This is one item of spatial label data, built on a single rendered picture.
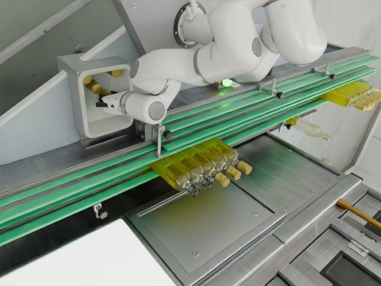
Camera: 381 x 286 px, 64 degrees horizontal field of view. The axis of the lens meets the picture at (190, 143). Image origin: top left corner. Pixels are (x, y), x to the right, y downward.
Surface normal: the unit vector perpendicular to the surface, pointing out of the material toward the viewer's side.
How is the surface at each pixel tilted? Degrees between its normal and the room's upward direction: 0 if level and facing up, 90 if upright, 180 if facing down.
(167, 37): 2
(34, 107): 0
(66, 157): 90
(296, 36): 56
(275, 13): 86
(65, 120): 0
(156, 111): 15
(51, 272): 90
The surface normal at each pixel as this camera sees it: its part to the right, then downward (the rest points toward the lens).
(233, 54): -0.44, 0.42
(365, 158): -0.76, 0.30
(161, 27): 0.67, 0.44
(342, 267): 0.08, -0.83
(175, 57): -0.04, -0.38
